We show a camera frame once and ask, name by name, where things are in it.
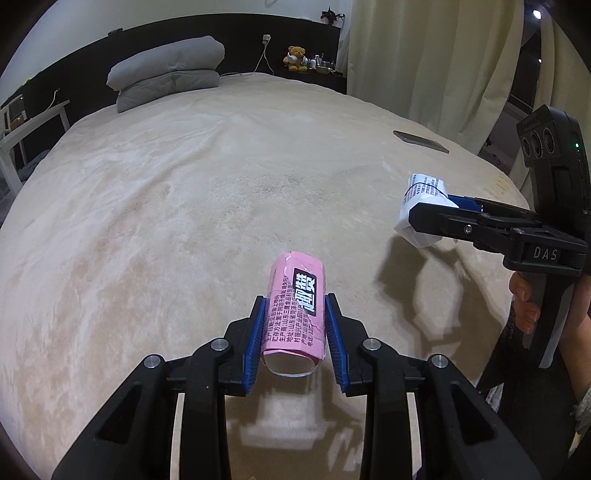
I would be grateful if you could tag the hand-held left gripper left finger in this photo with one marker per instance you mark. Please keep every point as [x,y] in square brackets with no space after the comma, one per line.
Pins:
[255,344]

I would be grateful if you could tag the beige curtain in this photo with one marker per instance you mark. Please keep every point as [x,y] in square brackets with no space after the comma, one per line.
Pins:
[565,69]
[415,60]

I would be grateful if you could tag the white chair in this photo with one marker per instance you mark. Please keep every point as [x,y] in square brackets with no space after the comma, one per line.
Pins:
[32,124]

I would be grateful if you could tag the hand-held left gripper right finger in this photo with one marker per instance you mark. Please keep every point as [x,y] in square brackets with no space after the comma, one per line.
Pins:
[334,344]

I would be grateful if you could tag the black headboard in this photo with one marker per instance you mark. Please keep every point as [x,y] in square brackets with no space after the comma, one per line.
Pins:
[92,55]

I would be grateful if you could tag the dark potted plant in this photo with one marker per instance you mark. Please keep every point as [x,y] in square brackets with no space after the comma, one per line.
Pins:
[332,15]

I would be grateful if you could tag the grey pillow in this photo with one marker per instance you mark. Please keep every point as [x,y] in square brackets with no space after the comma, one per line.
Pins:
[166,90]
[171,57]

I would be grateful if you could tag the small tabletop appliance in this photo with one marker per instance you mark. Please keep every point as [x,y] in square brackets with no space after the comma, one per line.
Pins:
[16,108]

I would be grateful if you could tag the grey top pillow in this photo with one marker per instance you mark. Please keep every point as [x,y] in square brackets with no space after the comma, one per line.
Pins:
[171,57]

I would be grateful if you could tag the person's right forearm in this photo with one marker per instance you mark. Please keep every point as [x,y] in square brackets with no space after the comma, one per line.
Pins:
[579,332]

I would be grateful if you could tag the white paper packet black band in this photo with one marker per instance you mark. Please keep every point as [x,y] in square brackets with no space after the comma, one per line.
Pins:
[422,194]

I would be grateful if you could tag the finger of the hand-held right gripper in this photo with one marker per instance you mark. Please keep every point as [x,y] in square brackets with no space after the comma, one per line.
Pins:
[464,201]
[452,224]

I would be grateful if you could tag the dark smartphone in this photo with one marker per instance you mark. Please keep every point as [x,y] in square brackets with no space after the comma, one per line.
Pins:
[420,141]

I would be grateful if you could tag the person's right hand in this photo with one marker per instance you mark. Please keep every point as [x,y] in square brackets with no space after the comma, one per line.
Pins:
[522,300]

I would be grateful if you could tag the brown teddy bear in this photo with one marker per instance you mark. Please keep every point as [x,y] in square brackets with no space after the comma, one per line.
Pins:
[295,59]

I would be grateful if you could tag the beige blanket bed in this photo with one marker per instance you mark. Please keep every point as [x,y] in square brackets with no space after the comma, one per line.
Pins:
[184,207]

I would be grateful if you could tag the pink snack packet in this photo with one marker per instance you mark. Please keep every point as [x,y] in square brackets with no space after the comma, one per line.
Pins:
[295,314]

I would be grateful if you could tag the cluster of small bottles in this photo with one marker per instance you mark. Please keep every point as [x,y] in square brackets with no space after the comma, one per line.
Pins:
[323,64]

